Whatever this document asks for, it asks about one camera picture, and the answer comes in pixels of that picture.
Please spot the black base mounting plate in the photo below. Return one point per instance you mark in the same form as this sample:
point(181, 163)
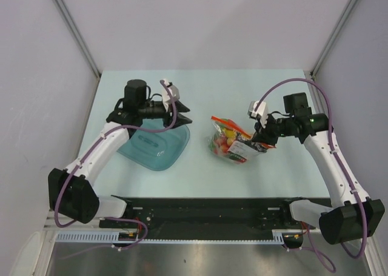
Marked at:
point(214, 219)

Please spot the clear zip bag red zipper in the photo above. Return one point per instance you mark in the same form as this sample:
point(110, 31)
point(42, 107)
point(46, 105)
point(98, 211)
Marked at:
point(237, 147)

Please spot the red cherry bunch with leaf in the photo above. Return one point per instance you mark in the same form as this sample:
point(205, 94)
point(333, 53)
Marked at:
point(221, 143)

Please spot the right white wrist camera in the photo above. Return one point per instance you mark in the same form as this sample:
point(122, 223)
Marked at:
point(259, 111)

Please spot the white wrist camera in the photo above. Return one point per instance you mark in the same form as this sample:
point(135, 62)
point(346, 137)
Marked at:
point(259, 111)
point(170, 93)

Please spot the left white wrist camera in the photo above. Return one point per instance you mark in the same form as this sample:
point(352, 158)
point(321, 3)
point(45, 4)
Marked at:
point(170, 93)

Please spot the teal transparent plastic tray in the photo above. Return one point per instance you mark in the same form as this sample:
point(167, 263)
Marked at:
point(156, 151)

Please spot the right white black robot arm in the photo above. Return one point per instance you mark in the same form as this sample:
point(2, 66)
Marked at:
point(352, 214)

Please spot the aluminium corner post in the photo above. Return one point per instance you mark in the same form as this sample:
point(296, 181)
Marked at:
point(334, 35)
point(76, 34)

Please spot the dark purple grape bunch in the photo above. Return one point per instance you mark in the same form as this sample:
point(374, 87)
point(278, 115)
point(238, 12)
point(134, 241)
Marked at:
point(259, 147)

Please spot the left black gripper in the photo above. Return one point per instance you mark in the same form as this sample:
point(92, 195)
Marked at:
point(181, 120)

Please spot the white slotted cable duct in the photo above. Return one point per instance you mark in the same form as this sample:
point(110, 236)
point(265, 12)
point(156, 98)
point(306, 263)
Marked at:
point(126, 238)

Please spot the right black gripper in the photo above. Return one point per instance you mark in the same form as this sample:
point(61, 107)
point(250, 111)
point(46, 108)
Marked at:
point(262, 134)

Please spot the left aluminium corner post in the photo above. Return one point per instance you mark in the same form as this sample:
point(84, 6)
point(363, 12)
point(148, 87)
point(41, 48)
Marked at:
point(76, 34)

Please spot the right aluminium corner post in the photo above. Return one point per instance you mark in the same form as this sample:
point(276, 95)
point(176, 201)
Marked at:
point(334, 35)

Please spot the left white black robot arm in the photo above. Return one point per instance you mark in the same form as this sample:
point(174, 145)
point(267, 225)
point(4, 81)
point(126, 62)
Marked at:
point(72, 197)

